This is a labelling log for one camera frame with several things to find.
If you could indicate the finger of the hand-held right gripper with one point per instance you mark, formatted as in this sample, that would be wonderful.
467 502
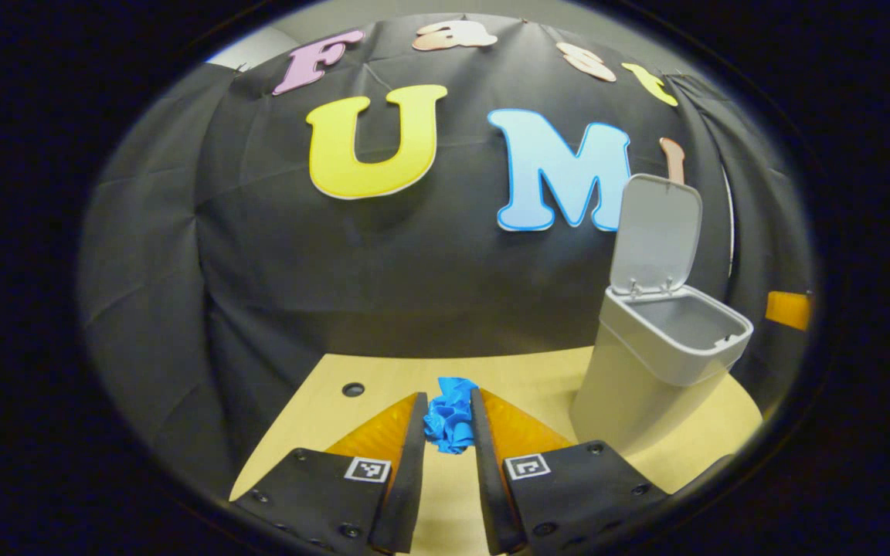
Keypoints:
789 310

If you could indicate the white desktop garbage bin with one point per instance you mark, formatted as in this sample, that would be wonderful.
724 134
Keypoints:
623 386

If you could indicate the wooden desktop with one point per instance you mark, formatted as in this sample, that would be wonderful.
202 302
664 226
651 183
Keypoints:
383 378

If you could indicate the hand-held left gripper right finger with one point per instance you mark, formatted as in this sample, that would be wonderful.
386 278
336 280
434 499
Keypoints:
487 486

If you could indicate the black desk grommet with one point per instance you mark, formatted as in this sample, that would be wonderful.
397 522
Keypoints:
352 388

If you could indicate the black backdrop cloth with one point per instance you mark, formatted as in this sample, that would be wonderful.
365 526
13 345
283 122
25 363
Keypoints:
414 270

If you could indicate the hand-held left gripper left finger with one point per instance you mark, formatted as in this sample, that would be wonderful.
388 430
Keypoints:
412 479

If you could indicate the blue paper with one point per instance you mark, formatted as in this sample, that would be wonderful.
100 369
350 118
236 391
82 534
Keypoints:
453 417

